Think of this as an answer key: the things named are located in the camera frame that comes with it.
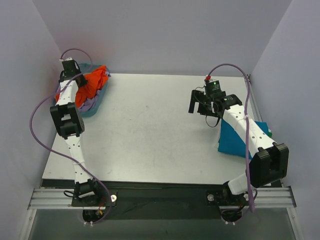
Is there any orange t shirt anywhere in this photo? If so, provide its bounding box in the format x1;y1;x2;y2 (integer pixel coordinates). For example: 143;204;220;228
75;65;109;109

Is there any teal plastic basket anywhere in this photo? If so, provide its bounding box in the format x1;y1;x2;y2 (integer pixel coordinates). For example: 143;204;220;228
53;62;110;119

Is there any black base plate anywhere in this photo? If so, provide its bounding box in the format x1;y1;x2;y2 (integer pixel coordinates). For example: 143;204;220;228
71;181;253;221

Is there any purple t shirt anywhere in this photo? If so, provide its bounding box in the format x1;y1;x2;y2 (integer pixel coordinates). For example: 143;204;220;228
78;71;112;113

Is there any aluminium mounting rail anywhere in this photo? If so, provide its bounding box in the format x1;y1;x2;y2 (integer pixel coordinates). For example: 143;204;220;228
28;187;297;210

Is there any folded blue t shirt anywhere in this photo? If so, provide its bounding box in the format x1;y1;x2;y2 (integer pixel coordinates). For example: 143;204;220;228
218;119;274;158

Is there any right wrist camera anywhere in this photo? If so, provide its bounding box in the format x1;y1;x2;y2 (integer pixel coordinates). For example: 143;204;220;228
204;80;223;98

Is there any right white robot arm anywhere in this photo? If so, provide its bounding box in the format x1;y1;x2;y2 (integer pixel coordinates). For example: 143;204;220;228
188;90;289;204

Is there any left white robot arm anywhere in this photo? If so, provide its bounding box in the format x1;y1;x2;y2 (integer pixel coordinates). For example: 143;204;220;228
50;57;101;206

